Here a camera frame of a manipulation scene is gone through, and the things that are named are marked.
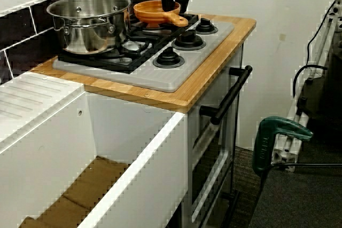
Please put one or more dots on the orange plastic frying pan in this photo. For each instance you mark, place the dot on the orange plastic frying pan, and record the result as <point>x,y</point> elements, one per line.
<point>149,14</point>

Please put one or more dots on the black stove knob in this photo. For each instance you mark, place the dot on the black stove knob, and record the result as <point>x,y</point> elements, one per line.
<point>206,26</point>
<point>188,39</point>
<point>168,58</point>

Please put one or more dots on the wooden kitchen countertop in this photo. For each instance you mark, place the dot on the wooden kitchen countertop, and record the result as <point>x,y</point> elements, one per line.
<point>213,59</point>

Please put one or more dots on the grey toy stove plate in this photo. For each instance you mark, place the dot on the grey toy stove plate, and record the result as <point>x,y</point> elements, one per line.
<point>165,78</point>

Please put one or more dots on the black burner grate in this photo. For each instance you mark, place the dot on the black burner grate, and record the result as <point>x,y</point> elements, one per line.
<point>112,65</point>

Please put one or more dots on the stainless steel cooking pot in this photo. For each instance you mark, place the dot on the stainless steel cooking pot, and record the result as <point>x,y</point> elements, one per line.
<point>91,35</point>

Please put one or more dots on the white oven door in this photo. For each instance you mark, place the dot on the white oven door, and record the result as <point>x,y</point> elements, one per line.
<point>193,137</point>

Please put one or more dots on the white sink basin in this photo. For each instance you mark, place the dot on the white sink basin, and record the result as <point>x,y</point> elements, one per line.
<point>133,132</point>

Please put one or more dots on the dark equipment box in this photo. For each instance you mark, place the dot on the dark equipment box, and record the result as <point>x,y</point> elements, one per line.
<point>326,92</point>

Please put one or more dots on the brown cardboard sheet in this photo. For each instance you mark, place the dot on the brown cardboard sheet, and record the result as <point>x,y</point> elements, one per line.
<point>88,185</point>

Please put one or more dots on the aluminium frame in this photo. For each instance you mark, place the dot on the aluminium frame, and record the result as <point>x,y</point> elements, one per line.
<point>288,153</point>

